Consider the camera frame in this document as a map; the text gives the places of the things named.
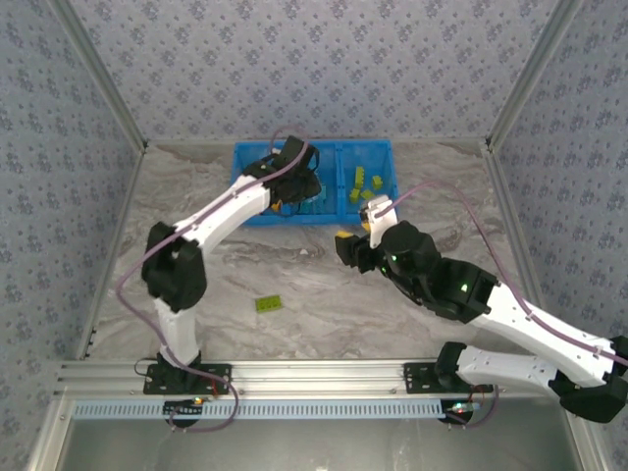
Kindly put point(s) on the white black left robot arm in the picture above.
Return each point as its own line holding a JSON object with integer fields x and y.
{"x": 176, "y": 329}

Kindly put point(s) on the short aluminium corner post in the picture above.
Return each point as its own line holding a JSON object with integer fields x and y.
{"x": 49, "y": 441}
{"x": 586, "y": 446}

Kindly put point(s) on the small black electronics board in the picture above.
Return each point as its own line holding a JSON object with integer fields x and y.
{"x": 454, "y": 416}
{"x": 179, "y": 408}

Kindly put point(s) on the grey metal panel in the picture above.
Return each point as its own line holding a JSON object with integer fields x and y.
{"x": 319, "y": 446}

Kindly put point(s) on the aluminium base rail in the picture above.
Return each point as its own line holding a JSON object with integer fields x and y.
{"x": 319, "y": 375}

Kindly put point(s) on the blue three-compartment bin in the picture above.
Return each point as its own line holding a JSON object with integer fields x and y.
{"x": 368, "y": 157}

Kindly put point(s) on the aluminium frame post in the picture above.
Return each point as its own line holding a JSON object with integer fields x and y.
{"x": 102, "y": 73}
{"x": 530, "y": 73}

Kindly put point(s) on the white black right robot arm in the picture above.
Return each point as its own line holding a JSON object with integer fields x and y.
{"x": 539, "y": 338}

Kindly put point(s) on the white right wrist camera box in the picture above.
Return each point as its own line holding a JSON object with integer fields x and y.
{"x": 380, "y": 208}

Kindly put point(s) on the small light blue lego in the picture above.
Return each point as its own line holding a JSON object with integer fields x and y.
{"x": 324, "y": 192}

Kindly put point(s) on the aluminium table side rail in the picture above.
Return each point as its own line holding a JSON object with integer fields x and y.
{"x": 128, "y": 196}
{"x": 504, "y": 186}

